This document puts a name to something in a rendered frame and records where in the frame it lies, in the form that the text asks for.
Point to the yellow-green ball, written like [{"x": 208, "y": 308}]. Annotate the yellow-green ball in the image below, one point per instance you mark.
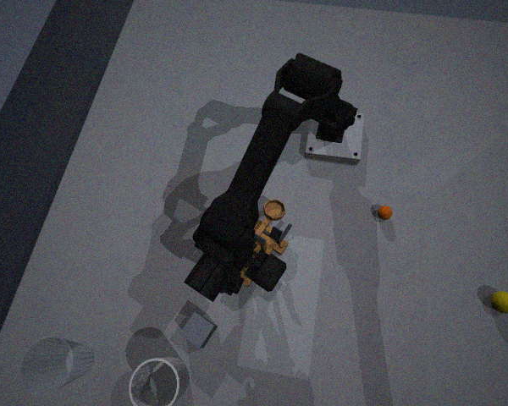
[{"x": 499, "y": 301}]

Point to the brown ball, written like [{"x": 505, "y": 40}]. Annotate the brown ball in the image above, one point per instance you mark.
[{"x": 384, "y": 212}]

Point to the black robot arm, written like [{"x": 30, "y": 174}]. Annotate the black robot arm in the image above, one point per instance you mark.
[{"x": 226, "y": 231}]

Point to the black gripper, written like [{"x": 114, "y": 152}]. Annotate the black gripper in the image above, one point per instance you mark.
[{"x": 265, "y": 270}]

